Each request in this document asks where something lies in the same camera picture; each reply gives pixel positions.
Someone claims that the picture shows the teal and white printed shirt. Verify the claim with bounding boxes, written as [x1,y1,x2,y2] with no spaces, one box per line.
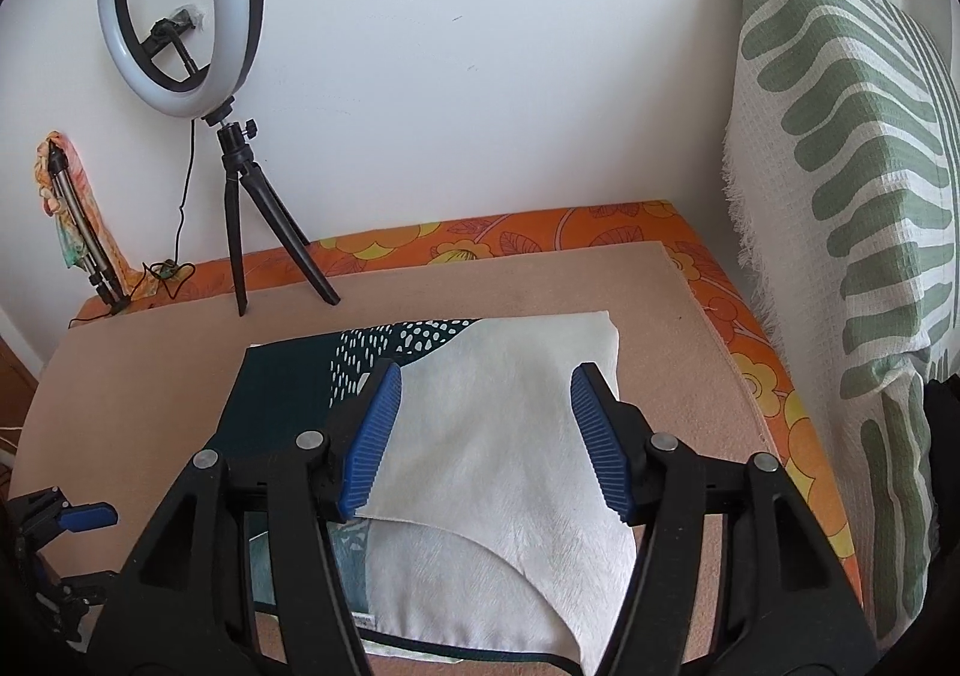
[212,312,636,673]

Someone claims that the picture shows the pink fleece blanket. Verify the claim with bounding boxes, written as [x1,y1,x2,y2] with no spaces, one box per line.
[6,238,775,676]

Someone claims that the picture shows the silver tripod with scarf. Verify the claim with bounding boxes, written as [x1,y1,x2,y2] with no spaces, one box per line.
[32,131,146,315]

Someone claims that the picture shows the black mini tripod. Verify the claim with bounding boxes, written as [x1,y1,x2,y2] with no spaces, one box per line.
[203,97,342,317]

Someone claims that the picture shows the orange floral bed sheet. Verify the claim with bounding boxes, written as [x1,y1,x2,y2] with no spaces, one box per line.
[78,198,864,602]

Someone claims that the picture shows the white ring light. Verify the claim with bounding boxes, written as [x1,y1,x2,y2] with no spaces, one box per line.
[98,0,263,127]

